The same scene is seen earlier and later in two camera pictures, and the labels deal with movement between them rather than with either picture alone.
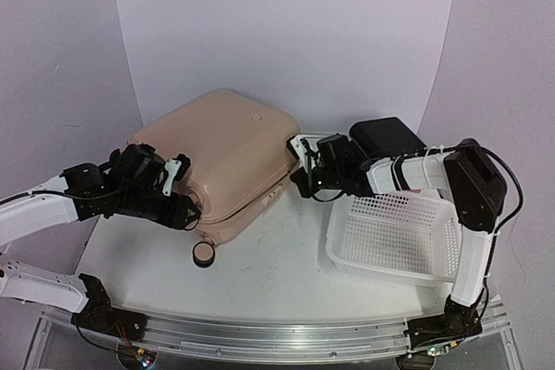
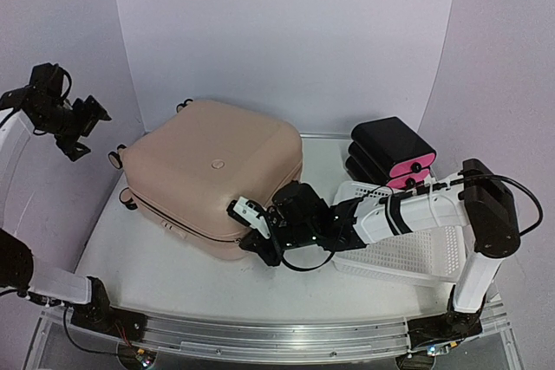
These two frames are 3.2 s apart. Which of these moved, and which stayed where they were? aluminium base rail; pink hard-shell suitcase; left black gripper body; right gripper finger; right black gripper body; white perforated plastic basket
Moved: right gripper finger; pink hard-shell suitcase; right black gripper body; left black gripper body
Stayed: aluminium base rail; white perforated plastic basket
